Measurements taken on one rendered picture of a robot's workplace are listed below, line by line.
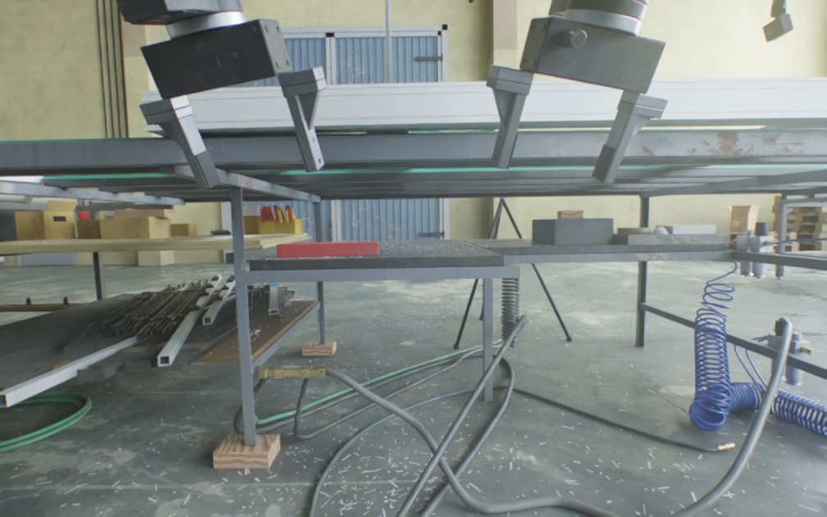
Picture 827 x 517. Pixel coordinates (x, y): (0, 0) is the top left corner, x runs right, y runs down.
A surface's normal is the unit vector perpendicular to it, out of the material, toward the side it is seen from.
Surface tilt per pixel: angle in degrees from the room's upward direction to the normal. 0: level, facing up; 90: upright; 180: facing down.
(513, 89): 114
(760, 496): 0
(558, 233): 90
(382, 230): 90
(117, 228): 90
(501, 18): 90
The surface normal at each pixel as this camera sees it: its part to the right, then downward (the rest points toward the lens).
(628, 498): -0.02, -1.00
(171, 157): 0.01, 0.09
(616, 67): 0.13, 0.48
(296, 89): -0.08, 0.48
